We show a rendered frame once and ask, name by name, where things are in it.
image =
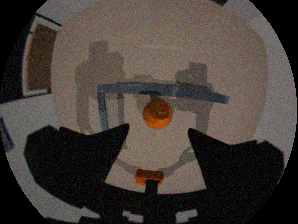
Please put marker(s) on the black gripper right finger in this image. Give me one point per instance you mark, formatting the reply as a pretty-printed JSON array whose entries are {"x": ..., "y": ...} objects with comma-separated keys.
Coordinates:
[{"x": 215, "y": 157}]

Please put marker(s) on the low clear corner walls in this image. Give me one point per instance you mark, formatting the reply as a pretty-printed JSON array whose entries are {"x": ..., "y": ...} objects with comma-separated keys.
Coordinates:
[{"x": 111, "y": 109}]

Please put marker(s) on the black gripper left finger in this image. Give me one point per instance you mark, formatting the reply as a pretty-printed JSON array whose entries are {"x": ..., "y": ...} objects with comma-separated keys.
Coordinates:
[{"x": 100, "y": 149}]

